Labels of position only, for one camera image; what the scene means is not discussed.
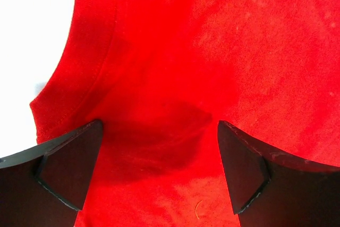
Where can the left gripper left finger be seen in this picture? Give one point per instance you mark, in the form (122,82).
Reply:
(46,185)

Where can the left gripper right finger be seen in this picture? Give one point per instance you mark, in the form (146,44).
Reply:
(270,187)

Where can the red t shirt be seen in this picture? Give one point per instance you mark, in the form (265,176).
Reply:
(161,74)

